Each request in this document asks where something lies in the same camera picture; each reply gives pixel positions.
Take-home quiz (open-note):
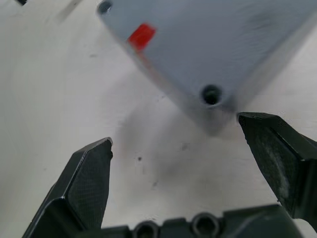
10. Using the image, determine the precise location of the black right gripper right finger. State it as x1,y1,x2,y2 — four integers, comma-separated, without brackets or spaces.
237,112,317,224

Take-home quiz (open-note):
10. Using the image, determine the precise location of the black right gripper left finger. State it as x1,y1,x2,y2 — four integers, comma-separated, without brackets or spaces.
21,137,114,238

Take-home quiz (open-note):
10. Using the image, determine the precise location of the red square sticker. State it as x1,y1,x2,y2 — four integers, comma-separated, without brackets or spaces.
128,23,157,49

